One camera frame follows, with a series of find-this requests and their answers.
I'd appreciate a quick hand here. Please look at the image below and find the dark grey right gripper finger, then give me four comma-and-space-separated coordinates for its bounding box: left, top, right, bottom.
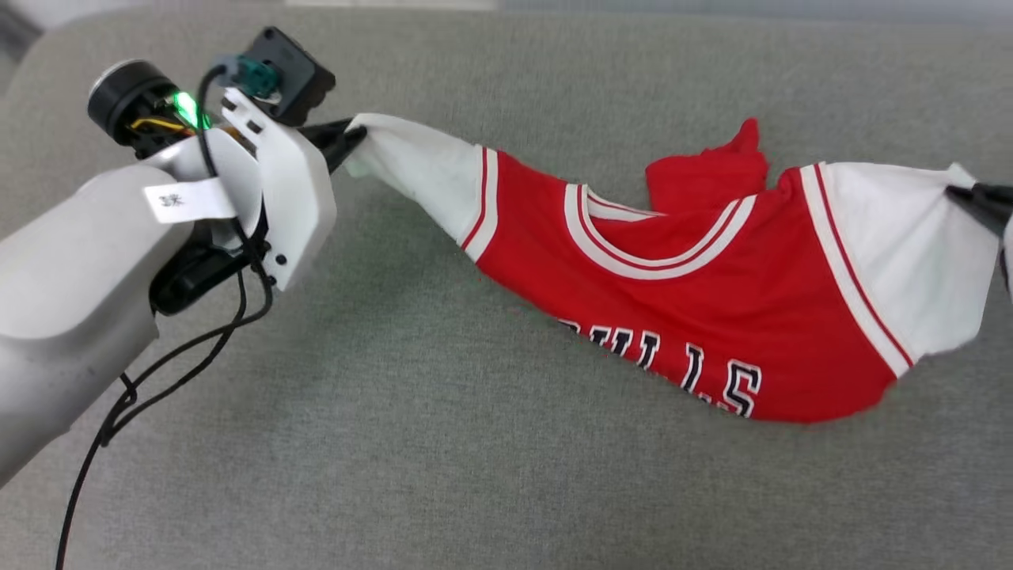
945, 183, 1013, 238

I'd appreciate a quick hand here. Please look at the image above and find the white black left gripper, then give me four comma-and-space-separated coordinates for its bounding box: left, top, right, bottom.
150, 87, 370, 316

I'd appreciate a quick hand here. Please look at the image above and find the red and white basketball jersey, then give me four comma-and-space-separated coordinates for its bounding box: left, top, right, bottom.
344, 113, 1002, 424

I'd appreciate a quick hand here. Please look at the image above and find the white paper label tag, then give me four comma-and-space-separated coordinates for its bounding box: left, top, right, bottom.
144, 178, 238, 225

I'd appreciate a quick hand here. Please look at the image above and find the thin black cable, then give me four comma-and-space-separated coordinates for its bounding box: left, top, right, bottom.
54, 63, 275, 570

